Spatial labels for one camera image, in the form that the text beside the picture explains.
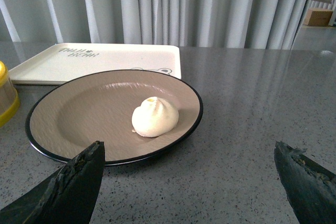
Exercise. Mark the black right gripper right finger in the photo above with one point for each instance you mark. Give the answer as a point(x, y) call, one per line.
point(310, 188)

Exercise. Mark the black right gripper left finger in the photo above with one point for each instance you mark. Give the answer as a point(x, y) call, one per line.
point(68, 195)

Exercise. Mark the beige plate with black rim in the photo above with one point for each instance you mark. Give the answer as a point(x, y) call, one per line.
point(99, 107)

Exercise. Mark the white steamed bun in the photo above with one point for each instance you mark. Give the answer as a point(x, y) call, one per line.
point(154, 117)

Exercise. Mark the cream bear print tray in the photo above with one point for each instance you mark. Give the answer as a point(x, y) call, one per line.
point(61, 63)

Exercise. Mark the yellow rimmed bamboo steamer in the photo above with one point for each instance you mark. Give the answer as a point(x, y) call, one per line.
point(9, 97)

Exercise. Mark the brown cardboard box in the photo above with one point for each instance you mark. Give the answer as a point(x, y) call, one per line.
point(318, 17)

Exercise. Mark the grey pleated curtain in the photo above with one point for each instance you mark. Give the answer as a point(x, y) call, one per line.
point(258, 24)

